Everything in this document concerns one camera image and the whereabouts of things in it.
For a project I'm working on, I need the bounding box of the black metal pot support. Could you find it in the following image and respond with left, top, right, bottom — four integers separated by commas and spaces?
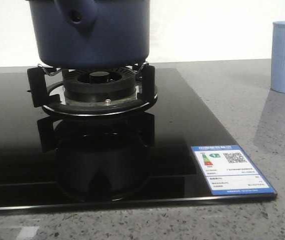
27, 62, 158, 118

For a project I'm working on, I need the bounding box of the dark blue cooking pot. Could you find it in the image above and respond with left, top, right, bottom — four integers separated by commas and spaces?
28, 0, 151, 69

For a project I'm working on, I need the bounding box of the black glass gas stove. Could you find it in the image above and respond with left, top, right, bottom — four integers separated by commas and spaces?
0, 68, 277, 214

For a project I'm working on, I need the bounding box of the black gas burner head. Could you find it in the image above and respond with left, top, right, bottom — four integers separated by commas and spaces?
62, 67, 136, 103

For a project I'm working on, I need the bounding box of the blue white energy label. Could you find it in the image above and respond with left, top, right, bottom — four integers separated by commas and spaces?
191, 144, 276, 196

